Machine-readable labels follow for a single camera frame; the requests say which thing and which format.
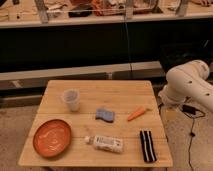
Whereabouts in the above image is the wooden table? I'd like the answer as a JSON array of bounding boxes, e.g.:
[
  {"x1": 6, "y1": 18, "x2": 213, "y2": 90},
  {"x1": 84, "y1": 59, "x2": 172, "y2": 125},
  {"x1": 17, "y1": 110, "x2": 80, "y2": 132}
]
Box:
[{"x1": 19, "y1": 80, "x2": 173, "y2": 168}]

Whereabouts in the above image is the black cable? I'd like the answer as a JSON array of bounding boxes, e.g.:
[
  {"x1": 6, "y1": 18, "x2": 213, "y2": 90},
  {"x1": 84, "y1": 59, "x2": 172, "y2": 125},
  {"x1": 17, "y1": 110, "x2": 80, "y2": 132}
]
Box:
[{"x1": 187, "y1": 113, "x2": 198, "y2": 171}]

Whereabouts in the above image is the orange toy carrot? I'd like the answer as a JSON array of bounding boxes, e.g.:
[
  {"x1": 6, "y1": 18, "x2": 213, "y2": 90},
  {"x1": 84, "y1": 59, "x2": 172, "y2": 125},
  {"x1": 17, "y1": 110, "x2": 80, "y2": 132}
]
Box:
[{"x1": 127, "y1": 107, "x2": 147, "y2": 121}]

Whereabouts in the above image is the white plastic bottle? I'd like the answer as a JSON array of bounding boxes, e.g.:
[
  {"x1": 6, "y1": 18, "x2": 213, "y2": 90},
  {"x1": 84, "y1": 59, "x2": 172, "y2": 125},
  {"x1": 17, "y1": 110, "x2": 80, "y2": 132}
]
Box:
[{"x1": 84, "y1": 135, "x2": 124, "y2": 154}]

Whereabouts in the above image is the orange plate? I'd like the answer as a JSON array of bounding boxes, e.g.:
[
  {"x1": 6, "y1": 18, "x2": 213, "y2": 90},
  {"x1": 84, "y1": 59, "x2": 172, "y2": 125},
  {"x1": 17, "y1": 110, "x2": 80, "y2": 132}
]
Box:
[{"x1": 33, "y1": 119, "x2": 72, "y2": 158}]

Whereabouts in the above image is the blue sponge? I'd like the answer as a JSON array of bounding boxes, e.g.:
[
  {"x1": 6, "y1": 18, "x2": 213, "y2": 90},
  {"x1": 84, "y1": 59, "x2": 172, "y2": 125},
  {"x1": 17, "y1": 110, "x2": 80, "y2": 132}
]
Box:
[{"x1": 95, "y1": 108, "x2": 115, "y2": 123}]

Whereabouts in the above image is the black power adapter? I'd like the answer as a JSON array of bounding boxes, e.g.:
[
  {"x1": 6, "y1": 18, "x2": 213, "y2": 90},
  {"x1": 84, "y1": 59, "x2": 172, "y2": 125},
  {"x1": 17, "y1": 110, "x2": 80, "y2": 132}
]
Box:
[{"x1": 182, "y1": 105, "x2": 196, "y2": 115}]

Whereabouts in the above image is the translucent plastic cup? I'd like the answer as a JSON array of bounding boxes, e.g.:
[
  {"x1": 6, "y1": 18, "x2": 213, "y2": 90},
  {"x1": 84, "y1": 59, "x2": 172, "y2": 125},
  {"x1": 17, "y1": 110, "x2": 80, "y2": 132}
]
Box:
[{"x1": 61, "y1": 89, "x2": 80, "y2": 112}]

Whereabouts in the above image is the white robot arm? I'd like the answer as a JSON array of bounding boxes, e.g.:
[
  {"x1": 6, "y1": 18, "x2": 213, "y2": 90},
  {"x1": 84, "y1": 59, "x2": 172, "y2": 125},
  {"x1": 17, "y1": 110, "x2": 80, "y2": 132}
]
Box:
[{"x1": 159, "y1": 60, "x2": 213, "y2": 112}]

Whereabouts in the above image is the black box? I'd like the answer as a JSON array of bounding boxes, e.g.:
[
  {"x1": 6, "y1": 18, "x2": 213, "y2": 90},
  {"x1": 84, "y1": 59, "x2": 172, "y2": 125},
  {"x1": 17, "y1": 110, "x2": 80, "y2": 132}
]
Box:
[{"x1": 159, "y1": 42, "x2": 213, "y2": 72}]

